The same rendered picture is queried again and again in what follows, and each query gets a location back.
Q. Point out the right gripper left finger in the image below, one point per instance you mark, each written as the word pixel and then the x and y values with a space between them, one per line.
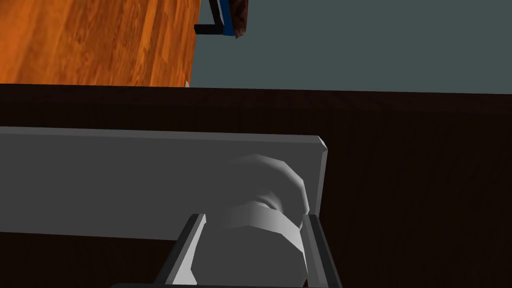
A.
pixel 184 256

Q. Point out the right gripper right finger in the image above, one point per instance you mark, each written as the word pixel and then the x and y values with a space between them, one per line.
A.
pixel 318 256

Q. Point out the grey round knob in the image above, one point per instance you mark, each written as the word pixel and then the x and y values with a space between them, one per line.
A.
pixel 256 224

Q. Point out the grey drawer front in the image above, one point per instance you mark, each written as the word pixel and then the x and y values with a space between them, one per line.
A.
pixel 120 180

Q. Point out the dark brown cabinet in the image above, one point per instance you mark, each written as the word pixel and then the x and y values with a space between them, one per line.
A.
pixel 420 180

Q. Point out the black and blue chair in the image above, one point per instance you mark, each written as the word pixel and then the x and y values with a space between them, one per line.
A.
pixel 224 18

